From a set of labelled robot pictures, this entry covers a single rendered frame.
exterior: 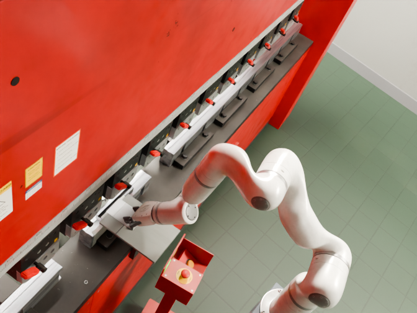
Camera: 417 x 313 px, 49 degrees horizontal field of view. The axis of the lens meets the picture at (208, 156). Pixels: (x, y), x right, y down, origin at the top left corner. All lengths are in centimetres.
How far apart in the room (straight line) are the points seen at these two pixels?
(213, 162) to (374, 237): 255
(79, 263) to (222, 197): 166
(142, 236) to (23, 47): 114
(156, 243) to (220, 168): 58
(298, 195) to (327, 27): 221
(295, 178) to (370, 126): 331
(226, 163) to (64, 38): 63
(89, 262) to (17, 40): 123
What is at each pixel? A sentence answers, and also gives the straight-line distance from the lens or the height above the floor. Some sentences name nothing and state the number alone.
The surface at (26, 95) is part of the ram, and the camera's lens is 89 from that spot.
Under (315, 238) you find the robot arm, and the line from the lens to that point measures 142.
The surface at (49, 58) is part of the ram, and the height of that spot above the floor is 199.
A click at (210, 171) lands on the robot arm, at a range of 136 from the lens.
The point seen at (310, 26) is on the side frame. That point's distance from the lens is 348.
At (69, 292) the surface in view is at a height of 87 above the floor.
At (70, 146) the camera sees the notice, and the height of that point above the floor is 168.
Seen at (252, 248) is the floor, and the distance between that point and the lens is 317.
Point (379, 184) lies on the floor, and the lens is 414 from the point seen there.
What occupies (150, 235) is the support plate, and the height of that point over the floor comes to 100.
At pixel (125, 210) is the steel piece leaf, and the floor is 100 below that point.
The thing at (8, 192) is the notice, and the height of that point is 168.
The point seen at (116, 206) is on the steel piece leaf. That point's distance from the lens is 187.
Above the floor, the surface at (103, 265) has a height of 87.
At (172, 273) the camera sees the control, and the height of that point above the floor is 78.
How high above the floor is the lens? 255
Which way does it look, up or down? 46 degrees down
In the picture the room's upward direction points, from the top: 24 degrees clockwise
